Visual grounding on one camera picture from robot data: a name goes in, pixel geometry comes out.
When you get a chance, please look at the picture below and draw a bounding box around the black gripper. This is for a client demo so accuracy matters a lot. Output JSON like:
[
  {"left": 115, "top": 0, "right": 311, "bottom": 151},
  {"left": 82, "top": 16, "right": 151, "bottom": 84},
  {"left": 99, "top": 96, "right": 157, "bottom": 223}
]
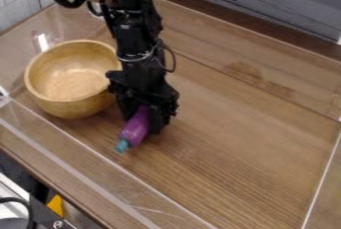
[{"left": 104, "top": 58, "right": 180, "bottom": 135}]

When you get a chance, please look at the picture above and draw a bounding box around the purple toy eggplant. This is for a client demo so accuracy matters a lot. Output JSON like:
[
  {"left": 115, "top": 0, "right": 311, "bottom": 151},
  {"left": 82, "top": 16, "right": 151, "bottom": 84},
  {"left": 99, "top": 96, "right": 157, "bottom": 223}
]
[{"left": 116, "top": 106, "right": 149, "bottom": 153}]

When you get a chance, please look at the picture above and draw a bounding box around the brown wooden bowl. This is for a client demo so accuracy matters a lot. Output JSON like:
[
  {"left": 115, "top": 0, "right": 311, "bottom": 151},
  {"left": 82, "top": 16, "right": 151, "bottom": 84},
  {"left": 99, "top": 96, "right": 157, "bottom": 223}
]
[{"left": 24, "top": 40, "right": 121, "bottom": 118}]

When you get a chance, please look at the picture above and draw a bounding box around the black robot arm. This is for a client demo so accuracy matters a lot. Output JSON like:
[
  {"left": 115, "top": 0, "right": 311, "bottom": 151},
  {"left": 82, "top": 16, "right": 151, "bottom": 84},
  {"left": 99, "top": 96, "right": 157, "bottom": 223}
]
[{"left": 53, "top": 0, "right": 179, "bottom": 133}]

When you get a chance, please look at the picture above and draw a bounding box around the yellow black device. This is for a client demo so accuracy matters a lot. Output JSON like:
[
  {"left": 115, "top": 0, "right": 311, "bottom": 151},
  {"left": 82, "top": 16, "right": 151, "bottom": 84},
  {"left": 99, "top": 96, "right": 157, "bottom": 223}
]
[{"left": 29, "top": 195, "right": 82, "bottom": 229}]

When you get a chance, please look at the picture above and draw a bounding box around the clear acrylic tray wall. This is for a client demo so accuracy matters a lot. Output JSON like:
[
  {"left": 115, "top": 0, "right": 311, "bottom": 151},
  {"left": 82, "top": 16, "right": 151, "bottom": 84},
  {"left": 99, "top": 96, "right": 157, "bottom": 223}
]
[{"left": 0, "top": 94, "right": 215, "bottom": 229}]

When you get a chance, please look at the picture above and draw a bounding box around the black cable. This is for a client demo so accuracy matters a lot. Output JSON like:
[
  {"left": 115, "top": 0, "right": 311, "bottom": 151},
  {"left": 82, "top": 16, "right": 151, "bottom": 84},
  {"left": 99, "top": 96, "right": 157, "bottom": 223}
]
[{"left": 0, "top": 196, "right": 37, "bottom": 229}]

